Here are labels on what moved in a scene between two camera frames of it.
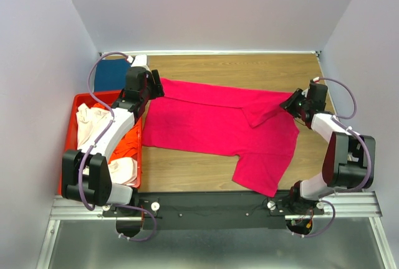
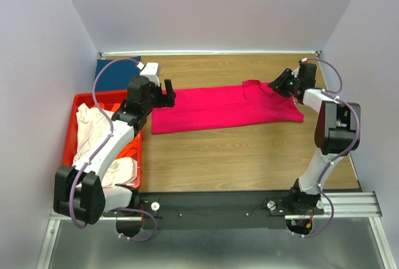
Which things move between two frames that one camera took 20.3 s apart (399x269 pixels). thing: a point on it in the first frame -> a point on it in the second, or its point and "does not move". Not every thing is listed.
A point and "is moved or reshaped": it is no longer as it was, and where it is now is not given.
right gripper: x=288 y=103 -> x=277 y=85
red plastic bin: x=108 y=98 does not move
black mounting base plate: x=209 y=210 does not move
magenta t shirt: x=209 y=119 is moved or reshaped
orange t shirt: x=127 y=146 does not move
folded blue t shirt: x=111 y=75 does not move
